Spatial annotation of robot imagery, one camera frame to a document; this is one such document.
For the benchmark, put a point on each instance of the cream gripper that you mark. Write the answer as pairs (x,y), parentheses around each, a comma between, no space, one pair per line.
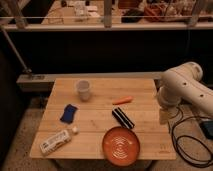
(163,116)

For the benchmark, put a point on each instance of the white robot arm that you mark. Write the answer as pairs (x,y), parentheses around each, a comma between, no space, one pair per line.
(183,83)

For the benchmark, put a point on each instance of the black striped rectangular box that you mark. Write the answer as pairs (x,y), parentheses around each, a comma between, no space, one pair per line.
(122,118)

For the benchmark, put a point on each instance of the orange ribbed plate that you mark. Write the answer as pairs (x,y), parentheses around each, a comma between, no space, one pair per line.
(120,146)

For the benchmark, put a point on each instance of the wooden table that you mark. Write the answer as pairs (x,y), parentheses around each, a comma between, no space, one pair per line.
(94,117)

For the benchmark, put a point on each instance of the white plastic cup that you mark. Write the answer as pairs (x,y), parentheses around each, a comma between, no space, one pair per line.
(83,89)

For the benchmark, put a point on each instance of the blue sponge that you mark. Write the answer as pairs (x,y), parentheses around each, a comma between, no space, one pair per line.
(68,114)

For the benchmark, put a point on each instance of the white plastic bottle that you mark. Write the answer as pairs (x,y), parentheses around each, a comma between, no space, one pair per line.
(57,140)

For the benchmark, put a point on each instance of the diagonal metal pole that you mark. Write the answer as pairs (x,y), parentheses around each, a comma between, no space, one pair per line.
(26,69)

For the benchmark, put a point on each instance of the metal railing frame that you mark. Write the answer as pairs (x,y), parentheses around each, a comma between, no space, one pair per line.
(105,15)

